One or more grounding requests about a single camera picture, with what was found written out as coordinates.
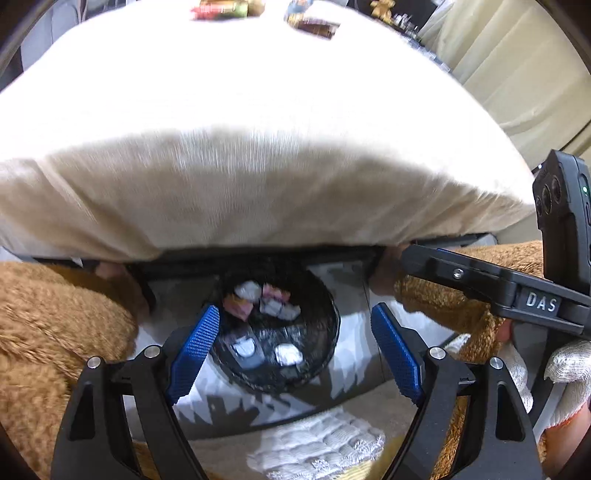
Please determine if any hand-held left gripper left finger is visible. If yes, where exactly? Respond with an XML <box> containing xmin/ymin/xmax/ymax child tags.
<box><xmin>51</xmin><ymin>305</ymin><xmax>221</xmax><ymax>480</ymax></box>

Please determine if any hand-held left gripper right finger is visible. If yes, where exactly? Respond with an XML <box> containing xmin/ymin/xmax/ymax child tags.
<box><xmin>370</xmin><ymin>302</ymin><xmax>543</xmax><ymax>480</ymax></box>

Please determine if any grey white wrapper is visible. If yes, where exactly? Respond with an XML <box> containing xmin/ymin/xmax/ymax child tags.
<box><xmin>231</xmin><ymin>338</ymin><xmax>257</xmax><ymax>361</ymax></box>

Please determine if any pink avocado print carton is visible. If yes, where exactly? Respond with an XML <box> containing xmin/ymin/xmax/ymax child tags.
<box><xmin>224</xmin><ymin>295</ymin><xmax>253</xmax><ymax>320</ymax></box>

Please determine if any black lined trash bin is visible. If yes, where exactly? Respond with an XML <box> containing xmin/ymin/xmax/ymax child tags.
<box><xmin>210</xmin><ymin>258</ymin><xmax>341</xmax><ymax>394</ymax></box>

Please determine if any white paper ball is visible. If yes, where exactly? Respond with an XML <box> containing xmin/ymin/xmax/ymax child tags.
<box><xmin>274</xmin><ymin>344</ymin><xmax>304</xmax><ymax>367</ymax></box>

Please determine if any white printed plastic wrapper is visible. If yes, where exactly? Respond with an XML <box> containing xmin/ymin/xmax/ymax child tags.
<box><xmin>259</xmin><ymin>299</ymin><xmax>301</xmax><ymax>320</ymax></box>

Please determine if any small pink box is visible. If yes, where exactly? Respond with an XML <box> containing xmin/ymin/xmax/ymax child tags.
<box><xmin>262</xmin><ymin>284</ymin><xmax>291</xmax><ymax>304</ymax></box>

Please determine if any dark brown snack box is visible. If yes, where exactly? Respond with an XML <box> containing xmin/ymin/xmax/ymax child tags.
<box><xmin>295</xmin><ymin>16</ymin><xmax>341</xmax><ymax>40</ymax></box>

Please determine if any person's right forearm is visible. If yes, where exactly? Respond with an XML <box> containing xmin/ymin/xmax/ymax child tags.
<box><xmin>538</xmin><ymin>413</ymin><xmax>591</xmax><ymax>472</ymax></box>

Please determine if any person's right hand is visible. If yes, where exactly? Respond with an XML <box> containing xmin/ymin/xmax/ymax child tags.
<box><xmin>496</xmin><ymin>320</ymin><xmax>591</xmax><ymax>429</ymax></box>

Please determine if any person's right fleece-clad leg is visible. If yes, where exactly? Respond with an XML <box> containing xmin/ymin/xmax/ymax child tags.
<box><xmin>392</xmin><ymin>240</ymin><xmax>546</xmax><ymax>480</ymax></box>

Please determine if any white quilted mat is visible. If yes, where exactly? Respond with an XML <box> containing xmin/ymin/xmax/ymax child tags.
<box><xmin>247</xmin><ymin>408</ymin><xmax>387</xmax><ymax>480</ymax></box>

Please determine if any cream curtain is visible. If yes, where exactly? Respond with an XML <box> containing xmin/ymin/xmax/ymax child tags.
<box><xmin>418</xmin><ymin>0</ymin><xmax>591</xmax><ymax>172</ymax></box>

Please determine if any blue patterned cloth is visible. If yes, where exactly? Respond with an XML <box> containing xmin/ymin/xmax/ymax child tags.
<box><xmin>406</xmin><ymin>37</ymin><xmax>455</xmax><ymax>73</ymax></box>

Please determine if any white tablecloth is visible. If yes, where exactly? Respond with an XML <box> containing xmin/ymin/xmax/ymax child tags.
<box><xmin>0</xmin><ymin>0</ymin><xmax>536</xmax><ymax>265</ymax></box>

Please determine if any group of small bottles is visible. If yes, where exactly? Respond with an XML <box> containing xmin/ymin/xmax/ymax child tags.
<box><xmin>392</xmin><ymin>14</ymin><xmax>424</xmax><ymax>38</ymax></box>

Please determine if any brown teddy bear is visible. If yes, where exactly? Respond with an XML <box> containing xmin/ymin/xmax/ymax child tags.
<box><xmin>369</xmin><ymin>0</ymin><xmax>397</xmax><ymax>22</ymax></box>

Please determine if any dark bed frame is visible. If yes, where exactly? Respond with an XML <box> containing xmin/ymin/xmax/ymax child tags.
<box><xmin>69</xmin><ymin>233</ymin><xmax>491</xmax><ymax>283</ymax></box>

